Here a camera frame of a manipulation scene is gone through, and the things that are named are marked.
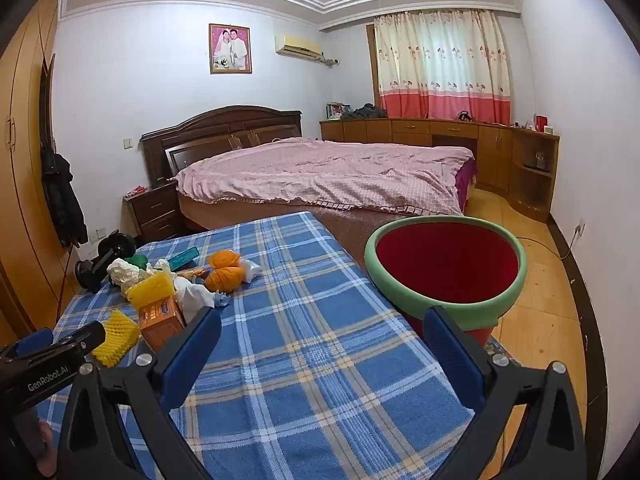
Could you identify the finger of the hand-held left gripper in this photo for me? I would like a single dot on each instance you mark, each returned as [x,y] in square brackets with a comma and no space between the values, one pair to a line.
[30,344]
[85,337]

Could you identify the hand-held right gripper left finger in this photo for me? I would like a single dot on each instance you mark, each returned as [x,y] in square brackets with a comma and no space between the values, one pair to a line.
[192,355]

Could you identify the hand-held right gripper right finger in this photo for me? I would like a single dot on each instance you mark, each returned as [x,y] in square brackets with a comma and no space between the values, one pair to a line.
[452,355]

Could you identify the yellow foam fruit net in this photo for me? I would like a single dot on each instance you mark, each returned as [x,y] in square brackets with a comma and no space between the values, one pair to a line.
[150,290]
[116,342]

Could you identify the orange cardboard box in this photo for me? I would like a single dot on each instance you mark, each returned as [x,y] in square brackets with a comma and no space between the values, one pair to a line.
[162,322]

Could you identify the red bin with green rim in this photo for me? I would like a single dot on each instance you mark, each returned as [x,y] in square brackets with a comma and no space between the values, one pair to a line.
[445,265]

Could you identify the person's left hand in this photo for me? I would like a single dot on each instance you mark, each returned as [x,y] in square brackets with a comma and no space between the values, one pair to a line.
[47,442]

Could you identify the crumpled white tissue pile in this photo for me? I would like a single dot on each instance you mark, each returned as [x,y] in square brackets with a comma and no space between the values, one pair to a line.
[192,300]

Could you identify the bluish crumpled wrapper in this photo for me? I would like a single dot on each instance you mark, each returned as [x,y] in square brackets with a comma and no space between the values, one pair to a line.
[221,300]

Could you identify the white crumpled paper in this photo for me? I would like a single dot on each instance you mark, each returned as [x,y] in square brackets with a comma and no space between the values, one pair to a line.
[125,274]

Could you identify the orange crumpled ball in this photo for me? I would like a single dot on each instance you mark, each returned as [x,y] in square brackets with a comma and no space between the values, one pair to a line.
[225,258]
[225,281]

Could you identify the patterned snack packet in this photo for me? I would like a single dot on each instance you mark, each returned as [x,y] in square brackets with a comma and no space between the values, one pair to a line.
[192,273]

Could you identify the green crumpled wrapper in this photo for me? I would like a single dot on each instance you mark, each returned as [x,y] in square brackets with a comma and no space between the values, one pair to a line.
[136,261]

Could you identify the black dumbbell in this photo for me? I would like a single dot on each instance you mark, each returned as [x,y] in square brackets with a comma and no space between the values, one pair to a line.
[112,247]

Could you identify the teal small box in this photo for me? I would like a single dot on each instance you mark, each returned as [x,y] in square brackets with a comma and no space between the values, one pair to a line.
[182,257]

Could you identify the blue plaid blanket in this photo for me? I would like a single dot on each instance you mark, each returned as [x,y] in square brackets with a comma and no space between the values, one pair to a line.
[310,340]

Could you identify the black hanging jacket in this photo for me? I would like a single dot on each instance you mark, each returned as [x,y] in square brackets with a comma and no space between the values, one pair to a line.
[62,200]

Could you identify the dark wooden nightstand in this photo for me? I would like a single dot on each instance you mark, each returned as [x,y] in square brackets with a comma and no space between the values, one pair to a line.
[155,212]

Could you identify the red packet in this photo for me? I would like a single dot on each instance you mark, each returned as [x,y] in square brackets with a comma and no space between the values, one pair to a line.
[136,191]

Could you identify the light wooden wardrobe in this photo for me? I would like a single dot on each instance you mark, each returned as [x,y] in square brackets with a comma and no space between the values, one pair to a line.
[20,160]

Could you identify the wooden corner shelf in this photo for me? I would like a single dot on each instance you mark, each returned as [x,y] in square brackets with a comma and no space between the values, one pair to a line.
[532,185]

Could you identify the wooden cabinet row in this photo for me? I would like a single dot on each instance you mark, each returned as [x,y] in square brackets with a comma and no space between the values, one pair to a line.
[495,155]

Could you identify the glass jar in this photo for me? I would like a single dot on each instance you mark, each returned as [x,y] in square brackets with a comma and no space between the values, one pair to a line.
[540,159]

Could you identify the pink checked bedspread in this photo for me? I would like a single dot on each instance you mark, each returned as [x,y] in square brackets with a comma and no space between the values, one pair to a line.
[325,172]

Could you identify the dark wooden bed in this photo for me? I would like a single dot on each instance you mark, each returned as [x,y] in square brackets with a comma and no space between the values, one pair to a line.
[225,127]

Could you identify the black and red gadget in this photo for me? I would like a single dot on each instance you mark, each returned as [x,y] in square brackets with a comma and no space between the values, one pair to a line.
[465,116]

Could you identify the red canister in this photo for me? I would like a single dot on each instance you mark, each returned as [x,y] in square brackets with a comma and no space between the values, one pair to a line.
[541,122]

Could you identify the dark clothes pile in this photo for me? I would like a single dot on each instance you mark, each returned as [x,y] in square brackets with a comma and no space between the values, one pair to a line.
[365,111]

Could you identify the red patterned box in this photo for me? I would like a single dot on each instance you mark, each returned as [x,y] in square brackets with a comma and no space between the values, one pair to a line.
[337,111]

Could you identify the cream and pink curtain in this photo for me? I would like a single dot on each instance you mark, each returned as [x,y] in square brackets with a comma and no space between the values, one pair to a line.
[445,65]

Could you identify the white air conditioner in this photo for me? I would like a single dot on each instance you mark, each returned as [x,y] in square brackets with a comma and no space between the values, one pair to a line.
[299,46]

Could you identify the white wall socket with plug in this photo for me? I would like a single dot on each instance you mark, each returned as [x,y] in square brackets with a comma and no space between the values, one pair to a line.
[580,229]

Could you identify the framed wall photo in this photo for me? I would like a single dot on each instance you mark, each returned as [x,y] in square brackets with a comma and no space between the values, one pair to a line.
[230,49]

